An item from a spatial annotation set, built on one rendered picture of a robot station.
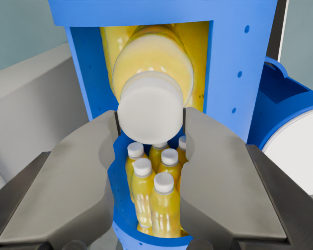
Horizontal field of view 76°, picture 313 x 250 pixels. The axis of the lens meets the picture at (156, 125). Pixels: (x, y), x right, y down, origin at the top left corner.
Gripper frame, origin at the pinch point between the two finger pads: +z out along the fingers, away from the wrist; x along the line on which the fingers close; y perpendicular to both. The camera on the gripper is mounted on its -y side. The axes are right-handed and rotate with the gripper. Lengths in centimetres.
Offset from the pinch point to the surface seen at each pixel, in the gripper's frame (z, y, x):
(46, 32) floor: 132, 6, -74
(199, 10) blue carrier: 7.9, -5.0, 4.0
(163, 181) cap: 16.8, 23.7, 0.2
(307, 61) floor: 131, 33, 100
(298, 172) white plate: 27, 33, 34
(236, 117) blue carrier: 10.5, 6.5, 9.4
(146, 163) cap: 22.2, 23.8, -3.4
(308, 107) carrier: 29.0, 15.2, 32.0
